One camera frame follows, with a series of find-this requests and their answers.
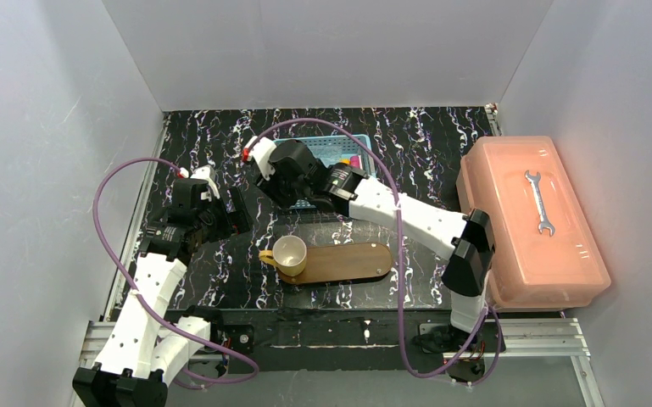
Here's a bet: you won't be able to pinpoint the yellow mug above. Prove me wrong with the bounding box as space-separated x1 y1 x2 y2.
259 236 307 277

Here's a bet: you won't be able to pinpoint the light blue plastic basket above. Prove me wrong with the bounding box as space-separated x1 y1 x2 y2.
288 134 377 210

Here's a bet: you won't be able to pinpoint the oval wooden tray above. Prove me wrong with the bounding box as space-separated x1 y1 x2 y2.
277 243 393 285

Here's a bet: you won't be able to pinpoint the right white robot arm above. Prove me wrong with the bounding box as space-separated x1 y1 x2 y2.
243 137 495 332

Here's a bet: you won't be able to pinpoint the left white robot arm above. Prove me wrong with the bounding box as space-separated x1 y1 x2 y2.
72 178 252 406

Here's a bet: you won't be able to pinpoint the pink toothpaste tube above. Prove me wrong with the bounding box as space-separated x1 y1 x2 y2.
349 155 362 169

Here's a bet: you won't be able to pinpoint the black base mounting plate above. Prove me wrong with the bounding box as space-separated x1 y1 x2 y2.
151 307 506 376

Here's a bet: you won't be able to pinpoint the silver open-end wrench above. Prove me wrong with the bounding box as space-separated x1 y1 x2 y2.
524 170 555 237

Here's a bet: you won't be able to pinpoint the pink translucent storage box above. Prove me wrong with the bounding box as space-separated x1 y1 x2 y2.
456 136 611 311

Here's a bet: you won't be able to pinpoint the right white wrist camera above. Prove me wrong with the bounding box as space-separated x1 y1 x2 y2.
242 136 276 181

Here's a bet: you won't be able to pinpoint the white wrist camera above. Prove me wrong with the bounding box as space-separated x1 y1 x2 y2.
174 165 220 203
242 136 276 181

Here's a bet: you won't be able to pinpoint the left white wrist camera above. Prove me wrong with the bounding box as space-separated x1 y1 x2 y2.
174 165 220 203

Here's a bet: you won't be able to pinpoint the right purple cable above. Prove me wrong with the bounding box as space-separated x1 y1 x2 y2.
243 118 502 388

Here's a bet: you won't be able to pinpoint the purple cable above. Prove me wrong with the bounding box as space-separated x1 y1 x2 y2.
243 118 502 388
92 158 259 392

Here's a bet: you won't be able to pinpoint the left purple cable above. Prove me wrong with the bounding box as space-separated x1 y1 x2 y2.
92 158 259 392

